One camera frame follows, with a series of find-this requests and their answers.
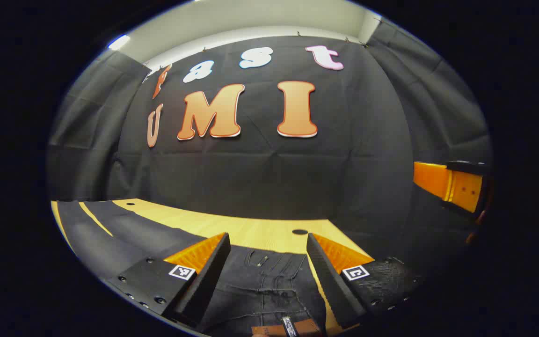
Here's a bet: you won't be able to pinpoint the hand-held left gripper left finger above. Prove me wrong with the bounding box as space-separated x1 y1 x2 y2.
107 233 231 328

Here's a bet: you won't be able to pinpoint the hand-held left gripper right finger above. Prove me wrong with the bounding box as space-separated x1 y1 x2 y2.
306 233 422 328

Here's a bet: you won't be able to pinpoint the dark grey jeans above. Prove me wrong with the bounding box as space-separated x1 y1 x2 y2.
57 200 331 337

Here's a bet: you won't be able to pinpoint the ceiling light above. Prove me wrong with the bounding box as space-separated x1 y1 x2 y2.
108 35 131 51

